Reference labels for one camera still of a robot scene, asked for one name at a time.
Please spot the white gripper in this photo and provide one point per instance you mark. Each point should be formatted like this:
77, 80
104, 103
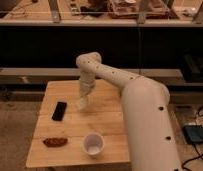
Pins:
85, 87

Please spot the white sponge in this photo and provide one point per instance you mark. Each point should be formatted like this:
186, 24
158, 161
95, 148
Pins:
82, 103

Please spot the black phone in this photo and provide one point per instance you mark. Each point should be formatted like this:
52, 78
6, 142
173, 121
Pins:
59, 111

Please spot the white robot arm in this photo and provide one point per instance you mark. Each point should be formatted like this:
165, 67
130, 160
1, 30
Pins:
151, 142

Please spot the white paper cup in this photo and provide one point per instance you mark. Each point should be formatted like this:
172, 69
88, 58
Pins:
93, 144

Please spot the clutter tray on shelf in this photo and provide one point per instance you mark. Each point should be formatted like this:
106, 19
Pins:
130, 9

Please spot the blue power adapter box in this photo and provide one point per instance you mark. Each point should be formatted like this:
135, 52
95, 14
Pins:
193, 134

